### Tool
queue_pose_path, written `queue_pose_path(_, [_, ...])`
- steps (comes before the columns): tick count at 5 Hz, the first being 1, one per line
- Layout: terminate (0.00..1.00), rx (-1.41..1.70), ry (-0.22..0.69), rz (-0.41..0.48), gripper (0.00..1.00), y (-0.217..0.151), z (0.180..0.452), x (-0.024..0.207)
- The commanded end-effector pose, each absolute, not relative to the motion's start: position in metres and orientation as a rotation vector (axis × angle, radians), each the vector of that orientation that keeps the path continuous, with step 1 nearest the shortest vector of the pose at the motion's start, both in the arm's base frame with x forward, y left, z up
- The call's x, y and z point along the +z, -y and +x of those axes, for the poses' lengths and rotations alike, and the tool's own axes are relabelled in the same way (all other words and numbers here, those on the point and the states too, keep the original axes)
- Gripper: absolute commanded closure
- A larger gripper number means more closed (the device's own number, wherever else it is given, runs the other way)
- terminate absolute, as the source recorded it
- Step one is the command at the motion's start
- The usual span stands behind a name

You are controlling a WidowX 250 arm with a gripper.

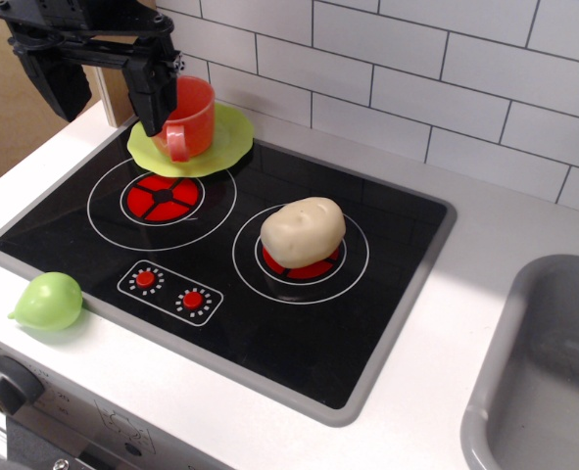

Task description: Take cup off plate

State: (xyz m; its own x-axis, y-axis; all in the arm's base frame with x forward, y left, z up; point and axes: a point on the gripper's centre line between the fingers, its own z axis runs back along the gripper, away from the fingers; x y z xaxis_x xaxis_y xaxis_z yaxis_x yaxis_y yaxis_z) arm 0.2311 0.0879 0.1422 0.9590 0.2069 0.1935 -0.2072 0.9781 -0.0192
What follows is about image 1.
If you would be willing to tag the beige toy potato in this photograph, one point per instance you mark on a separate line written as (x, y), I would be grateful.
(303, 232)

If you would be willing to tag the orange plastic cup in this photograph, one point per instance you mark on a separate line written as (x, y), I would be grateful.
(189, 130)

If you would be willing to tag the silver oven front panel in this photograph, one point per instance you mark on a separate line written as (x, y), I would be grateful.
(70, 427)

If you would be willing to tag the black toy stovetop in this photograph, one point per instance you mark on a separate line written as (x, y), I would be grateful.
(180, 261)

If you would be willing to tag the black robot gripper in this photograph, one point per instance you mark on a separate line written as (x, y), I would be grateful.
(125, 35)

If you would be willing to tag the lime green plastic plate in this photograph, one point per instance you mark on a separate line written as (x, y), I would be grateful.
(233, 139)

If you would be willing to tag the green toy pear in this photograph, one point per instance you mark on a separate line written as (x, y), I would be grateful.
(52, 301)

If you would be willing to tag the grey oven knob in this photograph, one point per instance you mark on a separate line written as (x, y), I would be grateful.
(18, 386)

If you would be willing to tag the grey sink basin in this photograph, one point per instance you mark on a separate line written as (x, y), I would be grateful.
(523, 412)

